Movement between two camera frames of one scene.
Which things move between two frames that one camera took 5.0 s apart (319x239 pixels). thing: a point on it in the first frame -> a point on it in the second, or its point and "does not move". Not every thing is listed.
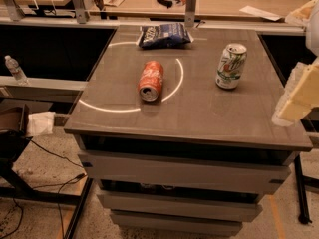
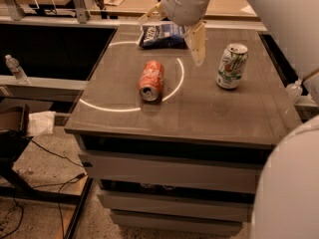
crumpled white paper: (40, 123) does not move
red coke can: (151, 80) does not move
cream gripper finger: (300, 96) -> (195, 39)
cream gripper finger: (302, 15) -> (156, 13)
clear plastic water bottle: (14, 68) does not move
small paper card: (114, 0) does not move
